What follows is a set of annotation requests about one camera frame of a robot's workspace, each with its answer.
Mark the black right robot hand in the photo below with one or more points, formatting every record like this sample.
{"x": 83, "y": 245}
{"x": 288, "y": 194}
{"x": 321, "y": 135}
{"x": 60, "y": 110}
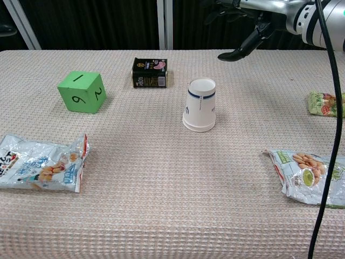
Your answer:
{"x": 262, "y": 25}

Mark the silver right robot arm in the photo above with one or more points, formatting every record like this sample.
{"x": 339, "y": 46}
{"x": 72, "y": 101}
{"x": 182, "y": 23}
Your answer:
{"x": 310, "y": 24}

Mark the small green snack packet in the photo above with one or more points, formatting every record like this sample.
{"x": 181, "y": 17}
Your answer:
{"x": 322, "y": 103}

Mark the white paper cup blue stripe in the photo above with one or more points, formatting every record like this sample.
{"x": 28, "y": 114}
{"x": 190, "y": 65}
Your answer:
{"x": 198, "y": 129}
{"x": 200, "y": 105}

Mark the black luncheon meat tin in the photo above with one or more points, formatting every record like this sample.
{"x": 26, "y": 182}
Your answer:
{"x": 149, "y": 74}

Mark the silver green nut bag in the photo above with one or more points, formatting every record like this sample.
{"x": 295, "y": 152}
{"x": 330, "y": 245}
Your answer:
{"x": 302, "y": 172}

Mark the black curtain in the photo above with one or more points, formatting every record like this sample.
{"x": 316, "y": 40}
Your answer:
{"x": 97, "y": 24}

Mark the beige waffle tablecloth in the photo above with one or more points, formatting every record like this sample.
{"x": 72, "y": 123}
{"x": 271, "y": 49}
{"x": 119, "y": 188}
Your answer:
{"x": 167, "y": 189}

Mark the green numbered cube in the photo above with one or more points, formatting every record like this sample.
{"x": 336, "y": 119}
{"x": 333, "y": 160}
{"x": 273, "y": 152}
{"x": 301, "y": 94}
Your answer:
{"x": 81, "y": 93}

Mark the black rounded object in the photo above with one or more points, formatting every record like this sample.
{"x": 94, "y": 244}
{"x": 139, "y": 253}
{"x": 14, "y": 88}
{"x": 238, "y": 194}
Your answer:
{"x": 6, "y": 29}

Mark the silver blue snack bag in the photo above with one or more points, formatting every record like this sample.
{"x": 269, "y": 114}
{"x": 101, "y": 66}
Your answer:
{"x": 40, "y": 166}

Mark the white upright frame post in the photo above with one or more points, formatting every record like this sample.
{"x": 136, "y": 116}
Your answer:
{"x": 164, "y": 24}

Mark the white slanted frame post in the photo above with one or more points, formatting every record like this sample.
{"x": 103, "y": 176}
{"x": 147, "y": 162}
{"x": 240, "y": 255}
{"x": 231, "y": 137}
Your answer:
{"x": 23, "y": 23}

